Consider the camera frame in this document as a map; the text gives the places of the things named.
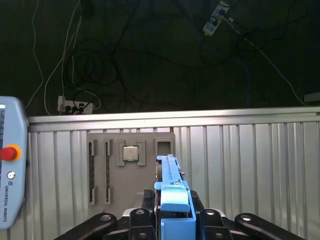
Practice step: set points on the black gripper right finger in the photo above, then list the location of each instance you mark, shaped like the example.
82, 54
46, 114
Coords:
212, 225

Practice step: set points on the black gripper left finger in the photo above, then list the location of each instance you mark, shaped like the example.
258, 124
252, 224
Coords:
140, 225

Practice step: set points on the hard disk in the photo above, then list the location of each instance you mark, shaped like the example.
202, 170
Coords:
175, 200

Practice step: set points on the grey parts rack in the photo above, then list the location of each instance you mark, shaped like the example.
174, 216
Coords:
130, 180

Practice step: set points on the dark RAM stick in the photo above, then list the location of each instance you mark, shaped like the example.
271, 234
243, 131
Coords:
107, 170
91, 170

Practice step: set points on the silver CPU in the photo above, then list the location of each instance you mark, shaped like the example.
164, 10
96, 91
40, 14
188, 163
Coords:
130, 153

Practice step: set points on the white power strip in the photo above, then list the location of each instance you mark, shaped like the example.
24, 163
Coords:
75, 106
215, 18

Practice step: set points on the pale grey box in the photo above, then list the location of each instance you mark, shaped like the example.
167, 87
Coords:
312, 97

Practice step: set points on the pale blue teach pendant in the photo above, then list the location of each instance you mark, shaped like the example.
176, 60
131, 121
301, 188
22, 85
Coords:
12, 125

